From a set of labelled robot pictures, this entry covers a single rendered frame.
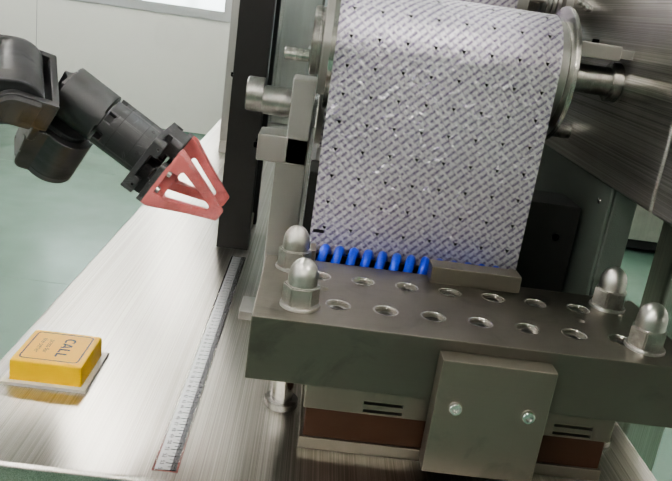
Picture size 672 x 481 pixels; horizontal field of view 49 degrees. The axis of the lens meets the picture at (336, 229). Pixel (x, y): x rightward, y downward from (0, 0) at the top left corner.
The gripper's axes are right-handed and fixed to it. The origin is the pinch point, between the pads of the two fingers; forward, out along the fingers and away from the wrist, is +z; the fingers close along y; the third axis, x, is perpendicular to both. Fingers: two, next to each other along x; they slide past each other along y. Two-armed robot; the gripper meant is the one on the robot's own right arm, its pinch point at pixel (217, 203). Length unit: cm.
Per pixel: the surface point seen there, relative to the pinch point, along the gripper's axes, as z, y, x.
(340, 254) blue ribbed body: 13.3, 3.8, 4.9
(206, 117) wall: -19, -558, -107
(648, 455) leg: 71, -12, 6
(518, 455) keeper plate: 32.8, 22.6, 4.9
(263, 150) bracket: 0.7, -6.7, 6.6
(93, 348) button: -1.1, 9.2, -17.5
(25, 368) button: -5.2, 13.4, -20.9
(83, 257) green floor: -17, -251, -133
